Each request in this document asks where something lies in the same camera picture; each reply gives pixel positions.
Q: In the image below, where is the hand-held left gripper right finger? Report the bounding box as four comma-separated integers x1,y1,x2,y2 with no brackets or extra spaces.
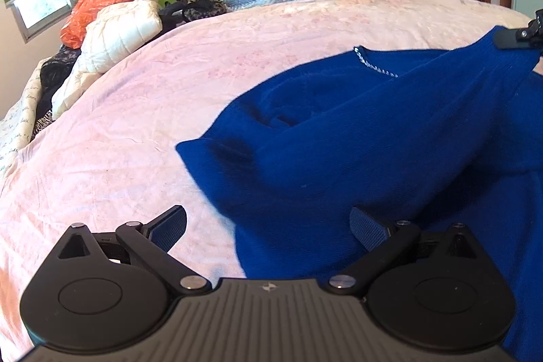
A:
329,206,482,296

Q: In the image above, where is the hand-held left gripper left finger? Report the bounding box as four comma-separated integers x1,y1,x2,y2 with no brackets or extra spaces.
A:
57,205,209,296

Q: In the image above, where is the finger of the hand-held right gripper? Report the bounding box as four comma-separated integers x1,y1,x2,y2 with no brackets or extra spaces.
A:
493,8,543,51

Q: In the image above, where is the blue knit sweater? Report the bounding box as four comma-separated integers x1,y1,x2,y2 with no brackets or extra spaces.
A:
175,25,543,362

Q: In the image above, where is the pink blanket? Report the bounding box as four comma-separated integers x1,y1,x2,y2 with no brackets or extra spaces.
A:
0,0,543,362

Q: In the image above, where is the white script print sheet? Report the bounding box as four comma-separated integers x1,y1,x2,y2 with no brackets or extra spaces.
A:
0,59,57,178

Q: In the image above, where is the black lace cloth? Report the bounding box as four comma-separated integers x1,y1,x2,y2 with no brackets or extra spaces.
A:
35,45,82,134

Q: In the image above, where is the white puffer jacket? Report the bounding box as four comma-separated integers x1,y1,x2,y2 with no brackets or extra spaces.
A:
51,0,164,121

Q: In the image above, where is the dark patterned cloth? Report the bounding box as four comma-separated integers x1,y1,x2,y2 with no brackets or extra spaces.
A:
159,0,230,34

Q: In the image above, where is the orange plastic bag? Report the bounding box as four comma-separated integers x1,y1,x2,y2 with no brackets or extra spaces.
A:
59,0,137,50

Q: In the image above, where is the window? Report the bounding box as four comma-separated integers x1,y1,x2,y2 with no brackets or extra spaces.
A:
11,0,109,44

